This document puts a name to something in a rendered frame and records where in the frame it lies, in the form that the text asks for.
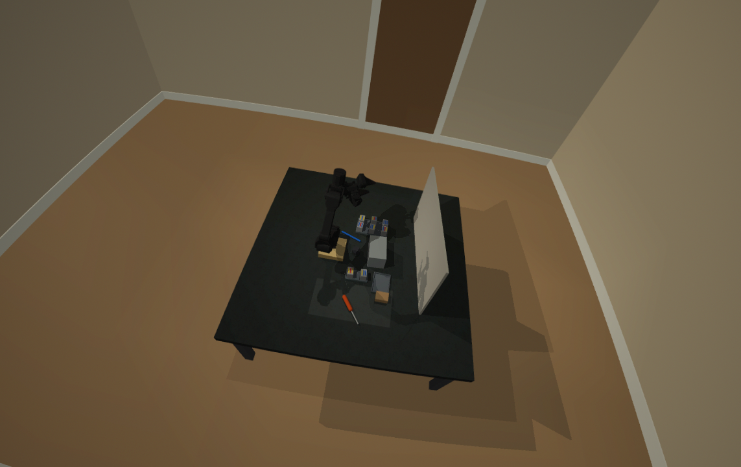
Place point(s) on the orange-handled screwdriver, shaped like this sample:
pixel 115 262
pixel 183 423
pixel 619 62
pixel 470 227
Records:
pixel 348 305

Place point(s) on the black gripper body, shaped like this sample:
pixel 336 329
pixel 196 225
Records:
pixel 361 183

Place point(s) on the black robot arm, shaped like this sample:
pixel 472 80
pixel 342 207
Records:
pixel 329 235

